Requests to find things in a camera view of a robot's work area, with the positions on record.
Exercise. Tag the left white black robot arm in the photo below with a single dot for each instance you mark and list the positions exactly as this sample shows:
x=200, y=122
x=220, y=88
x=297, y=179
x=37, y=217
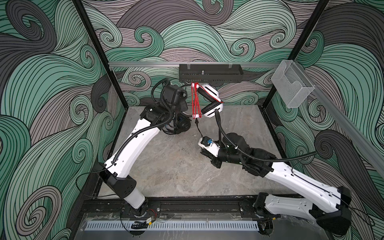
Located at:
x=115, y=173

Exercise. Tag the black frame post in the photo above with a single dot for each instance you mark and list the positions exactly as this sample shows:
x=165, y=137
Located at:
x=310, y=25
x=95, y=41

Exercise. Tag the black frame post right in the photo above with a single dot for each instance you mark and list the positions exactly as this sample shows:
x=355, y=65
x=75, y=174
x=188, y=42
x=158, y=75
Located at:
x=310, y=25

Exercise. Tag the white black headphones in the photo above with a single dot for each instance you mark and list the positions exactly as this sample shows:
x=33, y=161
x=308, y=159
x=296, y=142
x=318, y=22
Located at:
x=210, y=94

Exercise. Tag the black blue headphones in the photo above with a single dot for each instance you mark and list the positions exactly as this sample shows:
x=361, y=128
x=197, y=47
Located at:
x=179, y=125

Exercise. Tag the black perforated wall tray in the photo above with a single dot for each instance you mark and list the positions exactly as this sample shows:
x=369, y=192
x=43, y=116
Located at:
x=210, y=73

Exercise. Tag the aluminium rail wall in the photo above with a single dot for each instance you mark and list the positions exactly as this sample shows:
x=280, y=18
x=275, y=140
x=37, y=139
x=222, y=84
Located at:
x=166, y=64
x=353, y=109

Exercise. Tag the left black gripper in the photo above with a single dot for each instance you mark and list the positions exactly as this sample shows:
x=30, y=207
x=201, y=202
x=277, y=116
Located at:
x=183, y=107

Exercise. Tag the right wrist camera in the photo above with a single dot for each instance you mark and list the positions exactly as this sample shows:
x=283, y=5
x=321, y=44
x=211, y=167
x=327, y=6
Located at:
x=208, y=147

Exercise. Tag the white slotted cable duct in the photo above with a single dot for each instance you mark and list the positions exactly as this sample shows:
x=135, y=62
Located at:
x=175, y=226

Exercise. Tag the aluminium rail right wall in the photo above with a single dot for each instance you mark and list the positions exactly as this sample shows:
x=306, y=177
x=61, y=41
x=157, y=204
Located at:
x=353, y=109

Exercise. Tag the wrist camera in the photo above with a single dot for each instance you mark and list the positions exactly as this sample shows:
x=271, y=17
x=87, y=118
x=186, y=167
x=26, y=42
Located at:
x=171, y=92
x=208, y=147

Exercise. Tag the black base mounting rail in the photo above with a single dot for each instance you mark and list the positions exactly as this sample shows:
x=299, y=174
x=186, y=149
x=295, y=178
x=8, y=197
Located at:
x=250, y=206

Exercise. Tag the aluminium rail back wall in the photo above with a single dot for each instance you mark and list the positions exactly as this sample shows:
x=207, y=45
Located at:
x=166, y=64

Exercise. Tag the clear plastic wall bin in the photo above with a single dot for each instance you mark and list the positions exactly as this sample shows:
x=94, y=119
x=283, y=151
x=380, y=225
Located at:
x=292, y=83

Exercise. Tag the black frame post left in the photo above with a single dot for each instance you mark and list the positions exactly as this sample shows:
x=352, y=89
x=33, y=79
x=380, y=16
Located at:
x=95, y=41

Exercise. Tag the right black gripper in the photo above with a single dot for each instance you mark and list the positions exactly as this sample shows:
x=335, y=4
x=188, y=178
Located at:
x=216, y=161

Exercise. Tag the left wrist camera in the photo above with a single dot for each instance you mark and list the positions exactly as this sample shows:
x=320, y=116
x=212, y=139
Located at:
x=171, y=92

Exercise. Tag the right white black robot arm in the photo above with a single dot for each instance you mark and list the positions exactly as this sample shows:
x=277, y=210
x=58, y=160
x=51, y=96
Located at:
x=326, y=205

